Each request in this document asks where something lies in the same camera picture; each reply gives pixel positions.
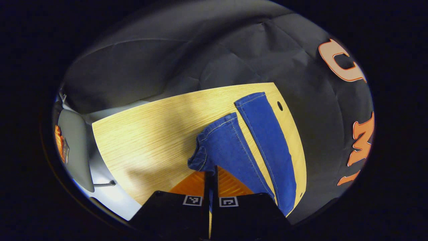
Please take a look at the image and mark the blue jeans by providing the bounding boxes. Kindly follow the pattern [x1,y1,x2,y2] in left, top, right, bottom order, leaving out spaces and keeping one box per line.
[187,92,297,217]

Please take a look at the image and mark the grey curved object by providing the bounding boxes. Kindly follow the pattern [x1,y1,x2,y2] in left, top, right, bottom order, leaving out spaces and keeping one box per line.
[57,109,95,193]

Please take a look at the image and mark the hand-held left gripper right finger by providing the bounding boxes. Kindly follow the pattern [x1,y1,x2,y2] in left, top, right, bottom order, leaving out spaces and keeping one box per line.
[212,165,291,240]

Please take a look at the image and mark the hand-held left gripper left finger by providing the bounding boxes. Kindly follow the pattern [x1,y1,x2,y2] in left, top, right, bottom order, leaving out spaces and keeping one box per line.
[129,171,210,240]

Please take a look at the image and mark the black backdrop cloth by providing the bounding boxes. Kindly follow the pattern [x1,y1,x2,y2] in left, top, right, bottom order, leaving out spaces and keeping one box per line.
[62,0,375,225]

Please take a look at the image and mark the orange patterned object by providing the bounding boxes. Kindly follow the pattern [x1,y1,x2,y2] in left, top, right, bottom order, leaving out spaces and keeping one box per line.
[55,125,70,164]

